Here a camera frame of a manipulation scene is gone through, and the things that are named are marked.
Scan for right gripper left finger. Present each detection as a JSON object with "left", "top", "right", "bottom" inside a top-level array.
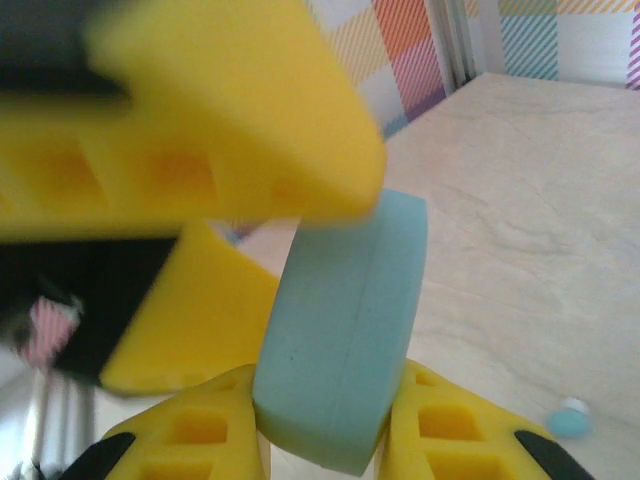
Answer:
[{"left": 64, "top": 362, "right": 274, "bottom": 480}]

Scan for teal earbud charging case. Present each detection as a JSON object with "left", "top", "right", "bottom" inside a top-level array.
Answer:
[{"left": 252, "top": 188, "right": 430, "bottom": 470}]

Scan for aluminium frame post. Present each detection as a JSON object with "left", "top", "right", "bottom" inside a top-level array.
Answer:
[{"left": 427, "top": 0, "right": 484, "bottom": 96}]

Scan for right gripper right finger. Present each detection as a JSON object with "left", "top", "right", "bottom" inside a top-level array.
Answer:
[{"left": 372, "top": 358, "right": 596, "bottom": 480}]

